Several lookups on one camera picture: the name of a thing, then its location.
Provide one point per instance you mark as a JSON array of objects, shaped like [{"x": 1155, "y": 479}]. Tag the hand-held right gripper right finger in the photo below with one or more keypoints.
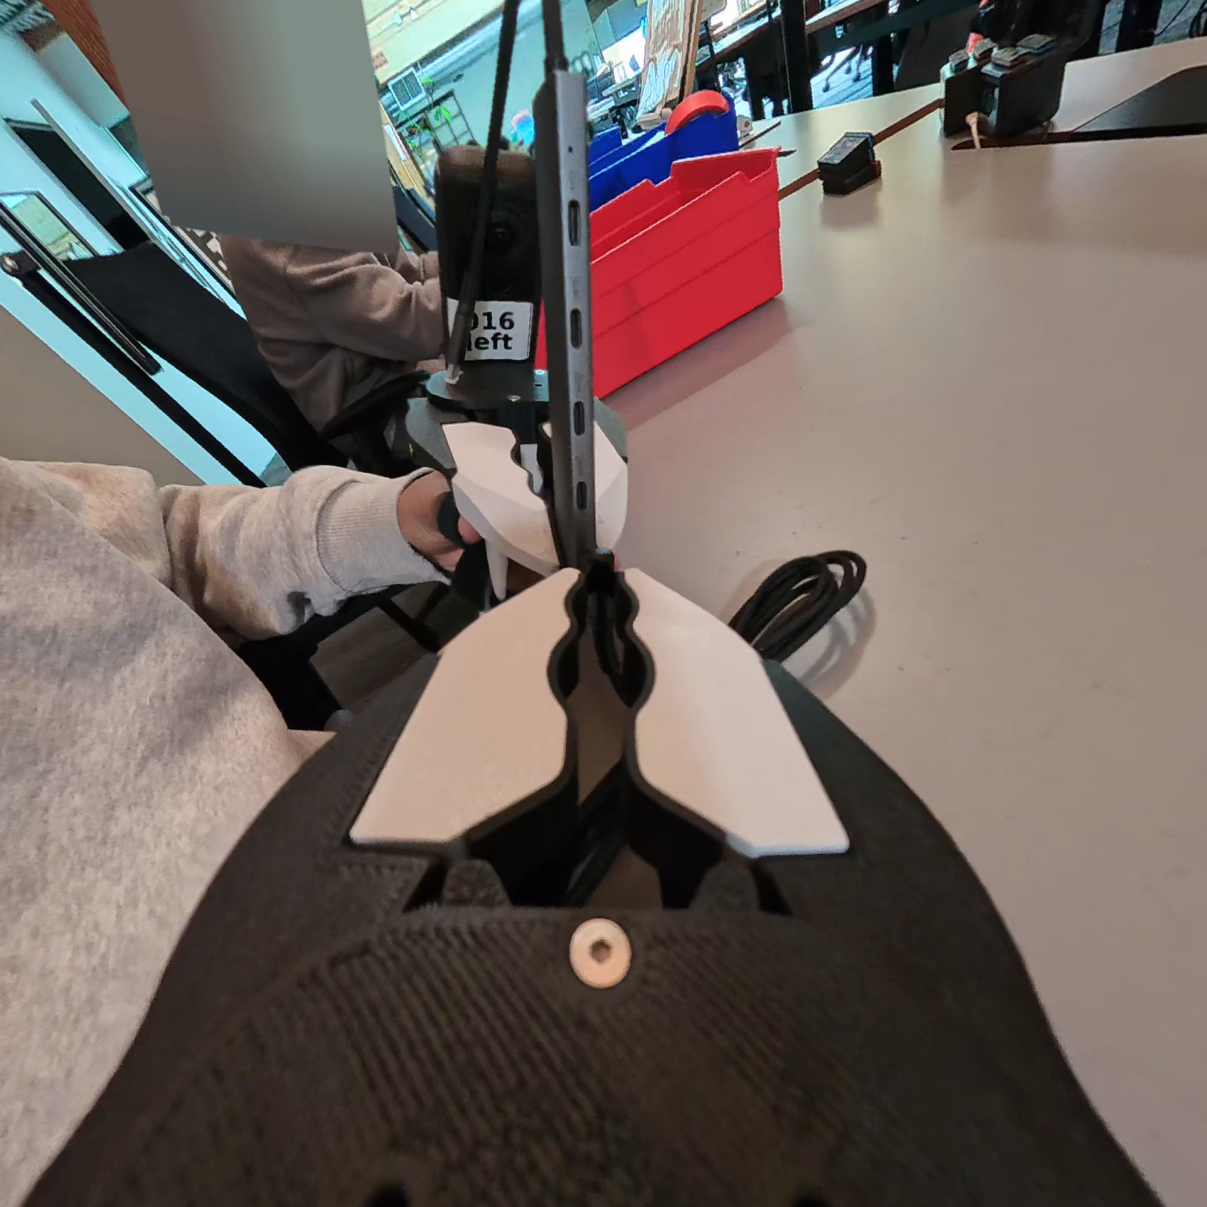
[{"x": 734, "y": 746}]

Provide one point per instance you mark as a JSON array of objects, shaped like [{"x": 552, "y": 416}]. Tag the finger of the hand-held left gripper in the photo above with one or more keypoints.
[
  {"x": 488, "y": 489},
  {"x": 611, "y": 500}
]

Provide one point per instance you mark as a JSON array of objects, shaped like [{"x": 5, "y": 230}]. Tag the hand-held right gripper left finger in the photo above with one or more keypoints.
[{"x": 479, "y": 746}]

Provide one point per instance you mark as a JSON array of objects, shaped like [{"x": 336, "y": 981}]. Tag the person's left forearm grey sleeve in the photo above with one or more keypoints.
[{"x": 282, "y": 536}]

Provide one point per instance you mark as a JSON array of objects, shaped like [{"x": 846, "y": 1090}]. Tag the person's left hand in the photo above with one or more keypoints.
[{"x": 418, "y": 518}]

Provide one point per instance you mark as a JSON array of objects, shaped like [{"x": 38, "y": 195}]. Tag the blue plastic bin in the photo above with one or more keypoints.
[{"x": 639, "y": 156}]

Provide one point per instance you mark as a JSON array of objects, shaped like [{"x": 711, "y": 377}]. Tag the red plastic bin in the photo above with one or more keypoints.
[{"x": 687, "y": 283}]

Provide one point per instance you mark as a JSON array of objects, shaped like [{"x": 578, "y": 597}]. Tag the wooden sign board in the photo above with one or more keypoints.
[{"x": 671, "y": 56}]

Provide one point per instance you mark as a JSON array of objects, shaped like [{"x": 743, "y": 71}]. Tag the black office chair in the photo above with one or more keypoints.
[{"x": 188, "y": 321}]

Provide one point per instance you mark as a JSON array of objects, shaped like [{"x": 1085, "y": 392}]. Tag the small black adapter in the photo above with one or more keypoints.
[{"x": 848, "y": 160}]

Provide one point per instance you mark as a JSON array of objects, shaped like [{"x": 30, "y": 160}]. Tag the person's grey sweatshirt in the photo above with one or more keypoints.
[{"x": 113, "y": 802}]

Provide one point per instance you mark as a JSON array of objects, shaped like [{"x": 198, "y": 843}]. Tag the black tool holder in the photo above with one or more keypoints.
[{"x": 999, "y": 96}]

